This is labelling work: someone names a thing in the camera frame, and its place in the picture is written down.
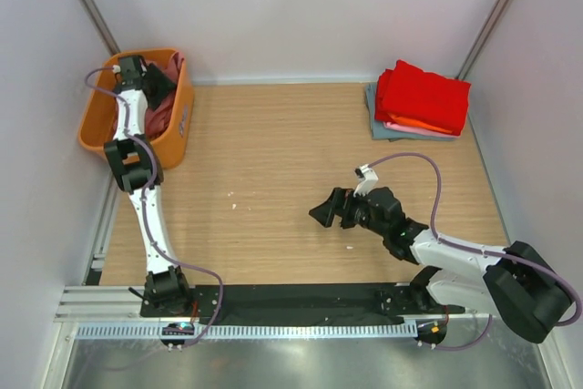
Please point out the red folded t shirt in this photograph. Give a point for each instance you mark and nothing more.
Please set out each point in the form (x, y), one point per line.
(407, 90)

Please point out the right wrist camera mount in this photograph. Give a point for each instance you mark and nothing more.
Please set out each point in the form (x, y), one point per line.
(367, 179)

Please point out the grey folded t shirt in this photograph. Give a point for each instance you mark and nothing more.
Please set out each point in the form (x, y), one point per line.
(380, 132)

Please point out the light pink folded t shirt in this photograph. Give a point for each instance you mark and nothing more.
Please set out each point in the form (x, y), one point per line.
(415, 130)

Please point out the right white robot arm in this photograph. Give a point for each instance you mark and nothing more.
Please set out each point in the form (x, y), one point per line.
(513, 284)

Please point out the orange folded t shirt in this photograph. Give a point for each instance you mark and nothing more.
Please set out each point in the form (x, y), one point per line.
(428, 124)

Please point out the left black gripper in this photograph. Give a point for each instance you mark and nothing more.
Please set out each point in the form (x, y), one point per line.
(165, 86)

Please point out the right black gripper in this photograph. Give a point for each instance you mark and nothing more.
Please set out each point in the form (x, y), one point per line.
(340, 203)

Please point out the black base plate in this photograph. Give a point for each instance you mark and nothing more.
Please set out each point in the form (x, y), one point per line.
(382, 298)

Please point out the white slotted cable duct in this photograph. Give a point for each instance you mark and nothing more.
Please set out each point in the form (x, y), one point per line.
(166, 331)

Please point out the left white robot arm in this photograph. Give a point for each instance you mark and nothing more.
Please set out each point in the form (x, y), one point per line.
(138, 172)

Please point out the orange plastic basket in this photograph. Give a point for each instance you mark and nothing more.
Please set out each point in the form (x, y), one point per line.
(99, 122)

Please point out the aluminium frame rail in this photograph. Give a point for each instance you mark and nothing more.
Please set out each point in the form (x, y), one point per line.
(91, 302)

